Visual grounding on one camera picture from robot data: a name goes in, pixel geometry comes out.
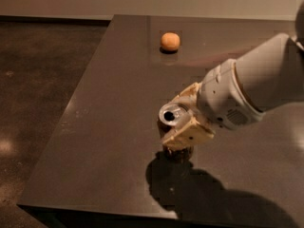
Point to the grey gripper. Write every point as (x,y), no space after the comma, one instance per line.
(222,95)

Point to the orange soda can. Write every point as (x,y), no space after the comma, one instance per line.
(169,115)

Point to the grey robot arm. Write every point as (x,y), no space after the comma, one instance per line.
(272,74)

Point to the orange fruit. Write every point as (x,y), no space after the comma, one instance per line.
(170,41)

